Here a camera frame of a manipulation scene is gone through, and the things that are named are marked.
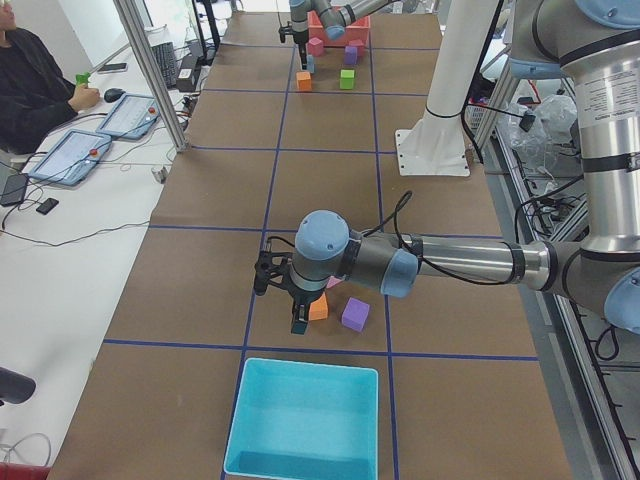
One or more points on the clear plastic bag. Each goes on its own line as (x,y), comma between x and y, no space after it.
(539,133)

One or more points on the black keyboard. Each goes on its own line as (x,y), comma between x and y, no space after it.
(165,58)

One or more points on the purple foam block right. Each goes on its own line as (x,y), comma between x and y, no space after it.
(355,314)

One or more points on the pink foam block left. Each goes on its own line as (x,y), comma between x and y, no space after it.
(315,47)

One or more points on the lilac foam block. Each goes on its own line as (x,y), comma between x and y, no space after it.
(333,281)

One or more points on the blue teach pendant near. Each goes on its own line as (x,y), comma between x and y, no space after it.
(72,158)

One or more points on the black computer mouse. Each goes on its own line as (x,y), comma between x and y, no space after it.
(111,95)

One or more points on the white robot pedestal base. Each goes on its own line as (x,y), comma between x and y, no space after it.
(435,145)

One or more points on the orange foam block right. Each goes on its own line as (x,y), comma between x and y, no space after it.
(319,309)

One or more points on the black smartphone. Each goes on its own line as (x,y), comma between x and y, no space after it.
(45,207)

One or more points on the purple foam block left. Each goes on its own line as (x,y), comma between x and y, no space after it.
(350,56)

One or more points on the green foam block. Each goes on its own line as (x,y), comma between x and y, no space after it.
(347,79)

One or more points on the orange foam block left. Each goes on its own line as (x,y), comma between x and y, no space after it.
(304,81)

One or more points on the seated person in black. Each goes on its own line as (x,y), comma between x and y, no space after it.
(35,96)

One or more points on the blue teach pendant far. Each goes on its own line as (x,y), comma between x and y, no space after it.
(131,117)

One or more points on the purple foam block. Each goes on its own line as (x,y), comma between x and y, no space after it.
(350,56)
(355,314)

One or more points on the aluminium frame post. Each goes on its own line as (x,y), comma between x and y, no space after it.
(135,32)

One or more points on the light blue plastic bin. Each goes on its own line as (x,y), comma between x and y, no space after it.
(299,420)

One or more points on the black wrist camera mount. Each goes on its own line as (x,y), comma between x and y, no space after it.
(272,267)

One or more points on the orange foam block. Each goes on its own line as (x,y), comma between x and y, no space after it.
(319,309)
(304,81)

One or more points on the blue teach pendant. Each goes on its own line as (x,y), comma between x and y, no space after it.
(72,158)
(131,117)

